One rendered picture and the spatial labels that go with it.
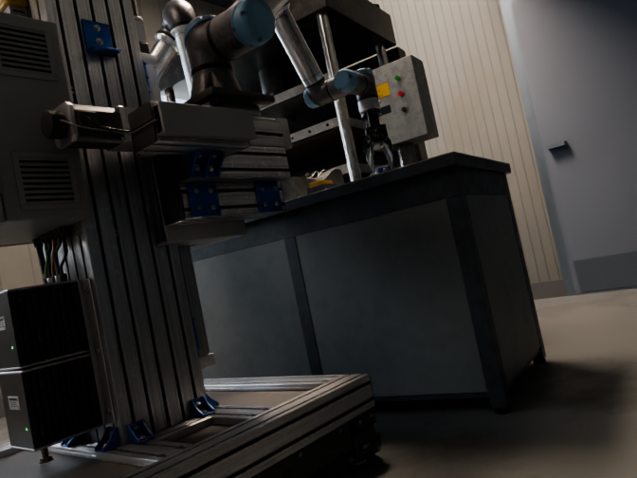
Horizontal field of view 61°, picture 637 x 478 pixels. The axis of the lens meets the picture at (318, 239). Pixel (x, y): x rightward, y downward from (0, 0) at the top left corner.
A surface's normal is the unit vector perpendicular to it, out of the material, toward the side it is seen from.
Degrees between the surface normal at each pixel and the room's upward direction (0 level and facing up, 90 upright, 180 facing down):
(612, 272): 90
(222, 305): 90
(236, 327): 90
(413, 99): 90
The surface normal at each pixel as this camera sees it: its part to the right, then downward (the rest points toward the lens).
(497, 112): -0.64, 0.09
